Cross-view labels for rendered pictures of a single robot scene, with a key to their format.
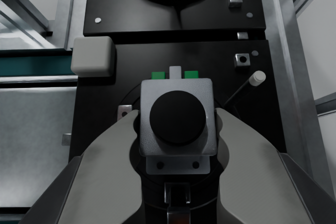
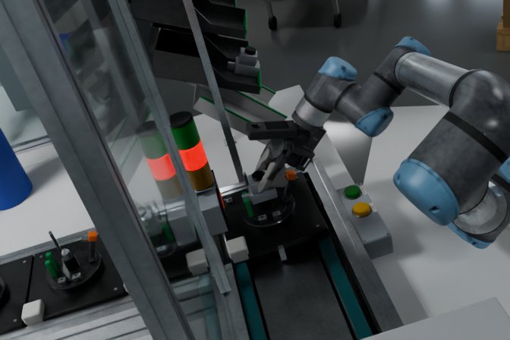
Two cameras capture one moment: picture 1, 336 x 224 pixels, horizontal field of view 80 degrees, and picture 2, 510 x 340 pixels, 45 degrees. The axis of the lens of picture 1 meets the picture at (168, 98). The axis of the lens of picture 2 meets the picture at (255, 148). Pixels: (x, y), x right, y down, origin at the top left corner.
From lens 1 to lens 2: 1.42 m
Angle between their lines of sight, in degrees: 59
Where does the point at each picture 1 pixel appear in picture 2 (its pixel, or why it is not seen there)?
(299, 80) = (234, 187)
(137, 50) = (229, 237)
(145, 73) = (241, 230)
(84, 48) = (234, 246)
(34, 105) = (270, 293)
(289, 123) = not seen: hidden behind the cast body
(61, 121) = (276, 275)
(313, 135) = not seen: hidden behind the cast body
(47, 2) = not seen: outside the picture
